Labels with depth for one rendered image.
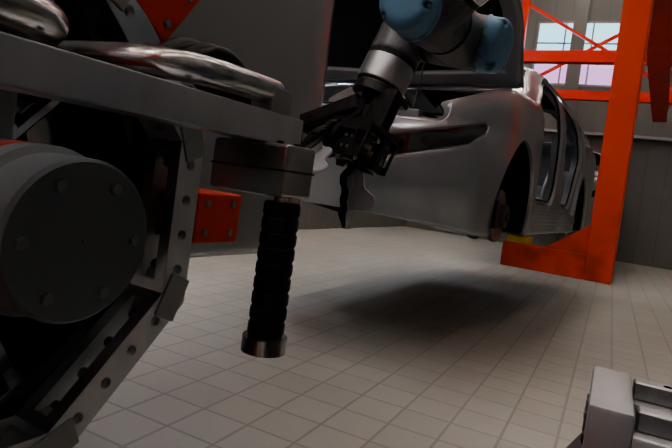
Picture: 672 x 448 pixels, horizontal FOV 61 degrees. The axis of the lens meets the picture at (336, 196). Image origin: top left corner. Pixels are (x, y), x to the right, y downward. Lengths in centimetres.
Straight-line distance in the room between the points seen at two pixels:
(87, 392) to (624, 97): 363
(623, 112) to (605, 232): 75
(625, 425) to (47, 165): 48
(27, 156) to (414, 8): 41
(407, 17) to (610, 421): 44
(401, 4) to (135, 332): 49
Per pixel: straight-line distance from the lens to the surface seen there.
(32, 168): 46
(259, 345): 55
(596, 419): 52
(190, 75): 49
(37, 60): 39
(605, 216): 390
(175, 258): 75
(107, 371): 73
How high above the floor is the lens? 92
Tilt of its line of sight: 1 degrees down
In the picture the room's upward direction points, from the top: 8 degrees clockwise
